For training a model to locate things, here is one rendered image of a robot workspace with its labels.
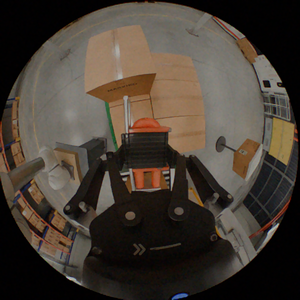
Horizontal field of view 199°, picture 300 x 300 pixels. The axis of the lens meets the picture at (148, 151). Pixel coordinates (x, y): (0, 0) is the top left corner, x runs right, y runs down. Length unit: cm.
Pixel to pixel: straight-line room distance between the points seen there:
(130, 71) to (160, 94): 46
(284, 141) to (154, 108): 715
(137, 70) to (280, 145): 722
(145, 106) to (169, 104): 23
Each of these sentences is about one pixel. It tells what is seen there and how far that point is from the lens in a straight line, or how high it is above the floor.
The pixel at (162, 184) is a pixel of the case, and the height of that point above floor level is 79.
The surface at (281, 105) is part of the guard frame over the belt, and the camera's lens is 718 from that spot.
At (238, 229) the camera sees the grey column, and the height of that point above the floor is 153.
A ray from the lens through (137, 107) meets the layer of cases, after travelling 84.
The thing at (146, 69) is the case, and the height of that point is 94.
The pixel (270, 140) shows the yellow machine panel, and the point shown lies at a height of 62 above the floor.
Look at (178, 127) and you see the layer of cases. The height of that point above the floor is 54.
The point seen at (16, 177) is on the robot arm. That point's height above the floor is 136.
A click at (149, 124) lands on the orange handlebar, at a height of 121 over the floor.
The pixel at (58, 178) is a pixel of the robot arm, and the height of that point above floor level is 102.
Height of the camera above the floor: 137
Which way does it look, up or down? 69 degrees down
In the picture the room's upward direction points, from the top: 168 degrees clockwise
